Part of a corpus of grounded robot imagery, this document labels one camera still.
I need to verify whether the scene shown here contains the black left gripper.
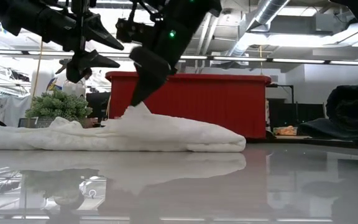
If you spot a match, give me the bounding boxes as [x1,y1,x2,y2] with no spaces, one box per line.
[40,9,125,83]

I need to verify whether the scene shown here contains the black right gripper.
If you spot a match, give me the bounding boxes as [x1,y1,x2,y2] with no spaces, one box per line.
[129,46,171,107]

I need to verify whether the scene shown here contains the white lace garment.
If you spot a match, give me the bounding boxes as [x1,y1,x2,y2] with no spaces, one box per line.
[0,101,247,153]

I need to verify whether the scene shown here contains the dark grey garment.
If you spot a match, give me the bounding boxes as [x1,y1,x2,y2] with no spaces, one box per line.
[298,84,358,149]

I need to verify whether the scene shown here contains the red plastic bin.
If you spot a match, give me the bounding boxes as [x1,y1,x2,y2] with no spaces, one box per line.
[104,71,272,140]

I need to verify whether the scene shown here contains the clear spray bottle black head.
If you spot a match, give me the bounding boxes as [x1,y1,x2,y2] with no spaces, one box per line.
[54,58,88,98]

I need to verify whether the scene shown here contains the white paper towel roll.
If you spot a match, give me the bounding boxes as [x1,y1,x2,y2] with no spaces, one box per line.
[30,70,56,98]

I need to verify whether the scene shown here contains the green potted plant patterned pot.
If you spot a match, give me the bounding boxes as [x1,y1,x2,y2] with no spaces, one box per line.
[25,90,93,129]

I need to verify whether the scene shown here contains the white hanging sheet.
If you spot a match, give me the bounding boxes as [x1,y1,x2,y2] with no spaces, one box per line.
[0,95,33,127]

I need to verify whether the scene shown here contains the long ceiling light strip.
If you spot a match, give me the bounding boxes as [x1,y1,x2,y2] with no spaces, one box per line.
[0,48,358,67]

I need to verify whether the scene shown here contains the orange cloth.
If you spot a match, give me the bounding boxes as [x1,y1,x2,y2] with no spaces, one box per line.
[273,125,298,136]

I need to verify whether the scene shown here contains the large black screen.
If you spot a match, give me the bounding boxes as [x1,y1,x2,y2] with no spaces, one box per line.
[275,102,327,128]

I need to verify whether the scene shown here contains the wooden workbench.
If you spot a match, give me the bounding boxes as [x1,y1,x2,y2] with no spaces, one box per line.
[273,134,357,149]

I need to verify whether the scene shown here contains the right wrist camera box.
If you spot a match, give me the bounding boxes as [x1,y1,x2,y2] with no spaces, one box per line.
[116,17,151,44]

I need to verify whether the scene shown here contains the silver spiral ventilation duct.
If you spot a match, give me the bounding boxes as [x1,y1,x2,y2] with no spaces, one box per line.
[227,0,291,57]

